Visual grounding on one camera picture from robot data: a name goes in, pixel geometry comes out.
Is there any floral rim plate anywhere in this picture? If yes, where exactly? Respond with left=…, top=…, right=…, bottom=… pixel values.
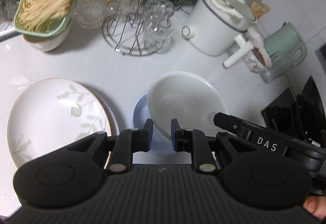
left=93, top=92, right=119, bottom=136

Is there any white ceramic bowl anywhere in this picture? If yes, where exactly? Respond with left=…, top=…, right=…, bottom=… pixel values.
left=147, top=71, right=229, bottom=143
left=22, top=21, right=71, bottom=52

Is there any white leaf pattern plate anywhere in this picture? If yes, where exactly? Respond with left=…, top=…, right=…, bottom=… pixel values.
left=7, top=78, right=114, bottom=168

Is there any person's right hand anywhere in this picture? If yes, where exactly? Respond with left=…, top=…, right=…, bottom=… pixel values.
left=303, top=196, right=326, bottom=220

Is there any black induction cooktop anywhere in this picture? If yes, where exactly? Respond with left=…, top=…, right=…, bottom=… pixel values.
left=261, top=76, right=325, bottom=148

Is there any textured glass tumbler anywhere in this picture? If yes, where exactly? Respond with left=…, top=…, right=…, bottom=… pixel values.
left=260, top=51, right=294, bottom=84

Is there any white mug with brown contents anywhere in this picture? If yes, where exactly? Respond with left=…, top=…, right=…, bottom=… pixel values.
left=241, top=28, right=272, bottom=73

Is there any crystal glass cup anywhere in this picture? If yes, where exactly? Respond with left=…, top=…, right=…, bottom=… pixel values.
left=143, top=0, right=175, bottom=51

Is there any mint green kettle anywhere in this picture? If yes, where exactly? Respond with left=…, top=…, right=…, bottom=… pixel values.
left=263, top=22, right=307, bottom=67

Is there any white ceramic bowl under colander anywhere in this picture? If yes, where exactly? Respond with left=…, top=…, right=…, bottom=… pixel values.
left=22, top=21, right=71, bottom=52

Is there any white electric cooking pot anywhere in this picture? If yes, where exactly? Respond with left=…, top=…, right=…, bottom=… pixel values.
left=181, top=0, right=256, bottom=68

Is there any green colander basket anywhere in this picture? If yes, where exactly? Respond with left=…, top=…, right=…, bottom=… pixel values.
left=13, top=0, right=77, bottom=38

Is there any yellow snack packet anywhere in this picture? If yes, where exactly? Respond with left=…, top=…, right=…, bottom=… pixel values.
left=250, top=1, right=271, bottom=20

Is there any enoki mushroom bundle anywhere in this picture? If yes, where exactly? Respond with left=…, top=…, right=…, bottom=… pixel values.
left=14, top=0, right=76, bottom=37

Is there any wire cup holder stand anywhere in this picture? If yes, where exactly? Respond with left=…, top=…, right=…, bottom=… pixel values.
left=101, top=0, right=163, bottom=56

